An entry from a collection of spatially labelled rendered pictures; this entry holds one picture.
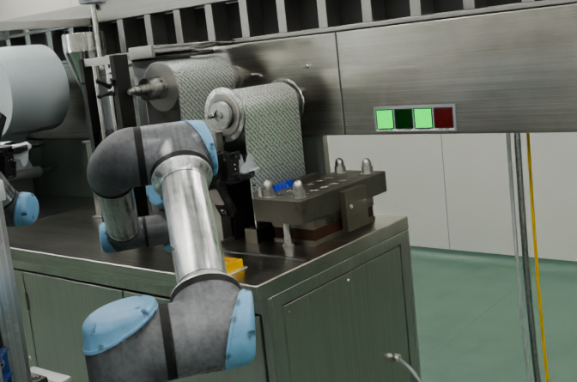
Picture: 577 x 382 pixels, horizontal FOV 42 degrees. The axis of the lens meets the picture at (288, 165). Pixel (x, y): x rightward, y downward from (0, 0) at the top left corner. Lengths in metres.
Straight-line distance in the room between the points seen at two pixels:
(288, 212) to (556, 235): 2.83
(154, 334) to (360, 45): 1.22
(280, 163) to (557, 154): 2.56
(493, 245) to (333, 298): 2.87
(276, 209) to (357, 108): 0.42
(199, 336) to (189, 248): 0.18
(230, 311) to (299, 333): 0.67
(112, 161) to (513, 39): 1.02
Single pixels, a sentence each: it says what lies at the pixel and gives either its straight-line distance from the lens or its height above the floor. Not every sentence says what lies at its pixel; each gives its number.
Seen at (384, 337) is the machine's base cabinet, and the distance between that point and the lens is 2.14.
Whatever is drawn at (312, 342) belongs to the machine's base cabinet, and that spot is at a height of 0.70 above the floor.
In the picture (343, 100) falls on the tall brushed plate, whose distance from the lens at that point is 2.19.
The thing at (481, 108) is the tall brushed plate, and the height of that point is 1.20.
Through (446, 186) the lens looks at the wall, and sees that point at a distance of 4.75.
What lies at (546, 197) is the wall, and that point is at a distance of 4.51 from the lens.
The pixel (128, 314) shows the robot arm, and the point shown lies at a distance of 1.15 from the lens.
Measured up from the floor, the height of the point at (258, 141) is 1.17.
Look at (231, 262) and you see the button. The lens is 1.80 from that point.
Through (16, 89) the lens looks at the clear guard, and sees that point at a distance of 2.79.
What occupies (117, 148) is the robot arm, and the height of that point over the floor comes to 1.26.
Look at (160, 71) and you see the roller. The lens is 2.21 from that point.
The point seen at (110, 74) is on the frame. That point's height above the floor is 1.39.
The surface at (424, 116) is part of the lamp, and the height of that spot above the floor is 1.19.
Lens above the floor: 1.41
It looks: 9 degrees down
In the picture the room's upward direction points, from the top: 6 degrees counter-clockwise
